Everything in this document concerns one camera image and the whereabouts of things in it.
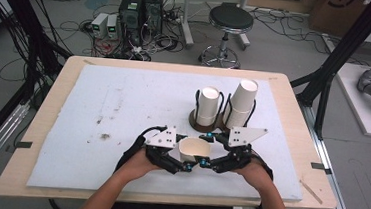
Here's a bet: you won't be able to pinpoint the black computer tower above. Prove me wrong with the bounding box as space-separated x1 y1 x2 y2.
115 0 149 48
142 0 166 37

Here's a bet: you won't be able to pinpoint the grey power supply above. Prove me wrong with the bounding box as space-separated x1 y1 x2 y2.
104 13 122 41
88 11 110 40

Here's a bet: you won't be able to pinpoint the black floor cables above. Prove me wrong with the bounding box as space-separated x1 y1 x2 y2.
247 5 337 58

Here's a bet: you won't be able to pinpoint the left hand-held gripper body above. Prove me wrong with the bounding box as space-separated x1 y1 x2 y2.
141 123 190 177

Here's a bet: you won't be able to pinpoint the black metal frame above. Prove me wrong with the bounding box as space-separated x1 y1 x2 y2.
285 0 371 144
0 0 79 173

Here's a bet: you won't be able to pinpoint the black cable bundle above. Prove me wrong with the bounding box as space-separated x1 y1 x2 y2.
0 0 65 85

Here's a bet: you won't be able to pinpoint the tangle of floor cables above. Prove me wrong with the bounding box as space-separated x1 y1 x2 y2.
56 15 189 65

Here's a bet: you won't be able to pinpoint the brown cup rack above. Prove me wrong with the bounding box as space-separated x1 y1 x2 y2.
186 88 259 138

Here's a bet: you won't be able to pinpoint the black round stool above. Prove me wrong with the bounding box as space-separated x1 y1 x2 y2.
196 0 257 72

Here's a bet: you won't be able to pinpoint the thin wooden stick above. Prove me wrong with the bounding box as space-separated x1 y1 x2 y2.
297 179 325 206

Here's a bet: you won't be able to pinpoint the stack of white paper cups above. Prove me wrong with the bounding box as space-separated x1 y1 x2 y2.
221 77 260 131

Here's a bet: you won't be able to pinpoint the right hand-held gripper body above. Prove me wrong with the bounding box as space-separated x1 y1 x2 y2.
208 124 269 178

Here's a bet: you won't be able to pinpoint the white foam board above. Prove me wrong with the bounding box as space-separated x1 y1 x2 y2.
26 60 313 209

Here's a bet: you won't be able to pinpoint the white platform board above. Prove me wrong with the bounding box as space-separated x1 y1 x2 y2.
331 61 371 138

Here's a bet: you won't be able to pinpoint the person's left hand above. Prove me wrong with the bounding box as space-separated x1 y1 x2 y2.
120 147 164 186

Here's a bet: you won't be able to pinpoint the person's right hand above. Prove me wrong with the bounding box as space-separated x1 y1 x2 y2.
231 156 275 195

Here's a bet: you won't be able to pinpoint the dark tape strip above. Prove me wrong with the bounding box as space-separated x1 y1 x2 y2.
309 162 333 176
14 139 34 151

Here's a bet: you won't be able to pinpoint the brown cardboard box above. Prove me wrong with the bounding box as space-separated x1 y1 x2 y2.
308 0 371 32

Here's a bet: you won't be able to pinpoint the single white paper cup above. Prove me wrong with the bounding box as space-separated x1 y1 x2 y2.
177 135 213 167

